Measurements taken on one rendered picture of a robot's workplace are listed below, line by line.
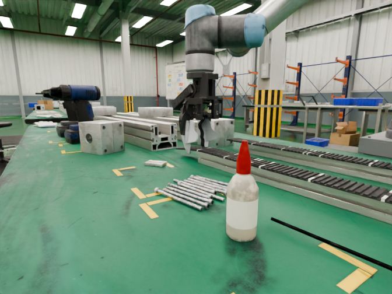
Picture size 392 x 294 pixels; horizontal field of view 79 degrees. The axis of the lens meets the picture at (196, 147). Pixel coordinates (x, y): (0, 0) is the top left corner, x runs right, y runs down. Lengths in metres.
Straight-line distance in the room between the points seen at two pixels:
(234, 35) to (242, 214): 0.44
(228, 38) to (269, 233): 0.45
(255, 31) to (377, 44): 8.20
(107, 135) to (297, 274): 0.63
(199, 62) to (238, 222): 0.42
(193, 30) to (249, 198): 0.45
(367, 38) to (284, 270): 8.78
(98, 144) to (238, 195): 0.56
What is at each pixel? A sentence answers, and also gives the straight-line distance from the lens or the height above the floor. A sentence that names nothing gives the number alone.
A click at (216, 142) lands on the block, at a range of 0.82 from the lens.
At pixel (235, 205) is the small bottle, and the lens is 0.28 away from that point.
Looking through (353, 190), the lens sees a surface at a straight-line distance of 0.43.
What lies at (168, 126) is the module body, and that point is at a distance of 0.81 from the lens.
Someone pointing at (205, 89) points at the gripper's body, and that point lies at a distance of 0.60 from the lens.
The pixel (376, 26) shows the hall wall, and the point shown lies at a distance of 8.91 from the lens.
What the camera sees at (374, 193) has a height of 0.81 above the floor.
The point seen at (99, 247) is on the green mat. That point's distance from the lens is 0.31.
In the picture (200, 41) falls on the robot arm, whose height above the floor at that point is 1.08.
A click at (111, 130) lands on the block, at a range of 0.78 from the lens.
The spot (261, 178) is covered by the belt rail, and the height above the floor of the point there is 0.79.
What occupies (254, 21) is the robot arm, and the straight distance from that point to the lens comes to 0.63.
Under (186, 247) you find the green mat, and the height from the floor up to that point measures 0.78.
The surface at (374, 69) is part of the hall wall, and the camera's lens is 8.68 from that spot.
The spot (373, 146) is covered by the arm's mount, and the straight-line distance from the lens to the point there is 0.89.
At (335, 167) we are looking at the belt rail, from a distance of 0.64.
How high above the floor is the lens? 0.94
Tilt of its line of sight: 11 degrees down
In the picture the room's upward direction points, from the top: straight up
